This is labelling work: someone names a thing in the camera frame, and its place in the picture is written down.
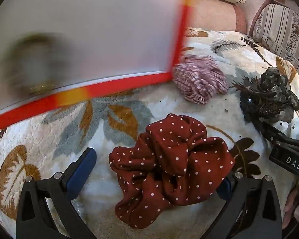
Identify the dark red dotted scrunchie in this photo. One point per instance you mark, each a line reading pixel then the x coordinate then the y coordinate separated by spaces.
pixel 172 164

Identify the gold-black scrunchie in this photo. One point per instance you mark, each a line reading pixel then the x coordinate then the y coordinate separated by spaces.
pixel 32 87

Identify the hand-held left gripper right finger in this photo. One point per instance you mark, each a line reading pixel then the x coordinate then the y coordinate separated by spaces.
pixel 226 191

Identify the black flower scrunchie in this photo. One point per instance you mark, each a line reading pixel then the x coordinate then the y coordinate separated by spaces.
pixel 266 97

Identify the person's right hand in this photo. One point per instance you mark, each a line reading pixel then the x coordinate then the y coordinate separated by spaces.
pixel 292 209

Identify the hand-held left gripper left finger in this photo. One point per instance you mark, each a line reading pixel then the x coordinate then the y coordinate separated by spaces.
pixel 83 171

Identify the leaf-print fleece blanket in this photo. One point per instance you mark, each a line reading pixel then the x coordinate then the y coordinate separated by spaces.
pixel 129 124

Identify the red-framed jewelry box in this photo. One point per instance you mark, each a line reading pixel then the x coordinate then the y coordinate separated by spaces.
pixel 94 29

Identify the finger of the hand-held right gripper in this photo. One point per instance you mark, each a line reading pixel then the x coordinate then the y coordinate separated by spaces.
pixel 271 130

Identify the pink bolster cushion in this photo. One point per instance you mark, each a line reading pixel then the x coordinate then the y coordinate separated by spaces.
pixel 211 15

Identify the pink checked scrunchie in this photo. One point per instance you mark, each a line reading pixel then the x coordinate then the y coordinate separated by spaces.
pixel 199 81

